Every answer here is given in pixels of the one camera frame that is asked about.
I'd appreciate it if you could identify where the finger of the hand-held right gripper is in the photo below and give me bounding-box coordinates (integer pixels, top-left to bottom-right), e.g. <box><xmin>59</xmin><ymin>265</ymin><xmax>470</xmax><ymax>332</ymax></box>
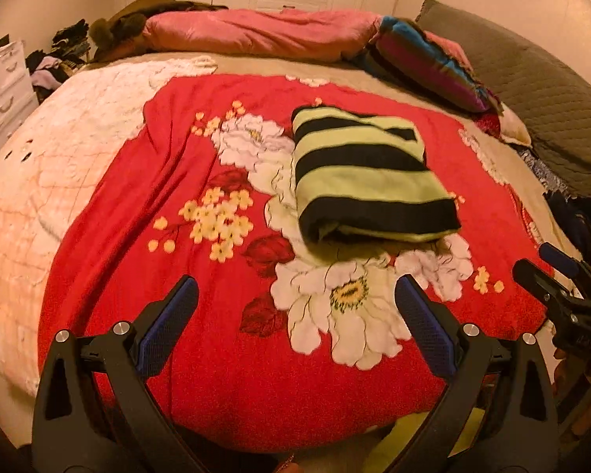
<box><xmin>539</xmin><ymin>242</ymin><xmax>582</xmax><ymax>279</ymax></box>
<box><xmin>512</xmin><ymin>257</ymin><xmax>574</xmax><ymax>309</ymax></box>

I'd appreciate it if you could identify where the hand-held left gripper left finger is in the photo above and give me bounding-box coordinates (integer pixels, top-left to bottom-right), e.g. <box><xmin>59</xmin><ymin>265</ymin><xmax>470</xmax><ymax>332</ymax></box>
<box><xmin>32</xmin><ymin>276</ymin><xmax>199</xmax><ymax>473</ymax></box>

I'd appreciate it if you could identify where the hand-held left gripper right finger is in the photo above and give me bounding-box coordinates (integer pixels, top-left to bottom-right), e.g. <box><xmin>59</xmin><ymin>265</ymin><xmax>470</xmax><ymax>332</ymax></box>
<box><xmin>395</xmin><ymin>276</ymin><xmax>558</xmax><ymax>473</ymax></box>

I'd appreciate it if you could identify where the green black striped frog sweater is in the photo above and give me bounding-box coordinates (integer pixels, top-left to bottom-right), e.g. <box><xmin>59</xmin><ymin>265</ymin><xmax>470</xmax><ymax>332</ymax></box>
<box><xmin>290</xmin><ymin>105</ymin><xmax>462</xmax><ymax>246</ymax></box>

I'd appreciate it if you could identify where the pile of dark clothes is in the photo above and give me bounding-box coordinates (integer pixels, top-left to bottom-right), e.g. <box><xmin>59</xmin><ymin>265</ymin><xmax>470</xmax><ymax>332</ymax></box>
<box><xmin>26</xmin><ymin>20</ymin><xmax>93</xmax><ymax>105</ymax></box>

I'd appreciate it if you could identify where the dark blue patterned cloth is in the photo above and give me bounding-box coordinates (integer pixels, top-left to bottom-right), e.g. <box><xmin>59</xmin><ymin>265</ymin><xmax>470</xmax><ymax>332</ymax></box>
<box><xmin>517</xmin><ymin>145</ymin><xmax>591</xmax><ymax>268</ymax></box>

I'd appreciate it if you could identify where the red floral blanket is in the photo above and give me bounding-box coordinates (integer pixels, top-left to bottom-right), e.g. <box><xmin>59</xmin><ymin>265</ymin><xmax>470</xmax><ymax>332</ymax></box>
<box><xmin>37</xmin><ymin>74</ymin><xmax>558</xmax><ymax>440</ymax></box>

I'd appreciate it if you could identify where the person's green clothing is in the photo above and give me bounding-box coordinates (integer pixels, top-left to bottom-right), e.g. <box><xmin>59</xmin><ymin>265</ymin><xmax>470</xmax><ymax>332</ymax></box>
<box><xmin>369</xmin><ymin>411</ymin><xmax>474</xmax><ymax>473</ymax></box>

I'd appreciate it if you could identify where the cream pillow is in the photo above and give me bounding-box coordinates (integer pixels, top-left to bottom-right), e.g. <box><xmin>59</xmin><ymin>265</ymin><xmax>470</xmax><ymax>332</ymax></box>
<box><xmin>499</xmin><ymin>103</ymin><xmax>533</xmax><ymax>147</ymax></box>

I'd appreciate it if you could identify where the dark red patterned cloth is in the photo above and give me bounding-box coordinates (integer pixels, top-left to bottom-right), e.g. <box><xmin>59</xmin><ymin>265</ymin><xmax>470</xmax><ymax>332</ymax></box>
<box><xmin>475</xmin><ymin>111</ymin><xmax>504</xmax><ymax>140</ymax></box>

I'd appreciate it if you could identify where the grey quilted headboard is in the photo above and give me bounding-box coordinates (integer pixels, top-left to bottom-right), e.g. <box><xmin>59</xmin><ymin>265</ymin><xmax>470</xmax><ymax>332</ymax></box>
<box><xmin>416</xmin><ymin>0</ymin><xmax>591</xmax><ymax>209</ymax></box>

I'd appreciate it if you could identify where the pink checked fleece quilt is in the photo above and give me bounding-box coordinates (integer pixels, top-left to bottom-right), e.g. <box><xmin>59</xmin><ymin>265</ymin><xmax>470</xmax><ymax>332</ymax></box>
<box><xmin>0</xmin><ymin>56</ymin><xmax>218</xmax><ymax>396</ymax></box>

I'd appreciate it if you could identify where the multicolour striped pillow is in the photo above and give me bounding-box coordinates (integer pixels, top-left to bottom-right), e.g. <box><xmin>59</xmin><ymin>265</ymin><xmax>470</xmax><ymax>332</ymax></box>
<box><xmin>352</xmin><ymin>16</ymin><xmax>499</xmax><ymax>115</ymax></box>

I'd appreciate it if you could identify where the white drawer cabinet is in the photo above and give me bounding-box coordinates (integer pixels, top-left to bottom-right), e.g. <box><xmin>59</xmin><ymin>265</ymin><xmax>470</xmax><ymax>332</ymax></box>
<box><xmin>0</xmin><ymin>42</ymin><xmax>40</xmax><ymax>145</ymax></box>

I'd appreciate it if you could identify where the brown fur-trimmed coat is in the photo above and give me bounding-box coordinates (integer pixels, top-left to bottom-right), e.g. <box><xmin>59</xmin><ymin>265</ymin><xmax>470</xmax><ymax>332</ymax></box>
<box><xmin>89</xmin><ymin>0</ymin><xmax>228</xmax><ymax>63</ymax></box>

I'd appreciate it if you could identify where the pink rolled duvet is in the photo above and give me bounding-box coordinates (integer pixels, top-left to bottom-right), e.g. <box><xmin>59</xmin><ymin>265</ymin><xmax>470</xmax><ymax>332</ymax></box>
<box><xmin>143</xmin><ymin>9</ymin><xmax>382</xmax><ymax>63</ymax></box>

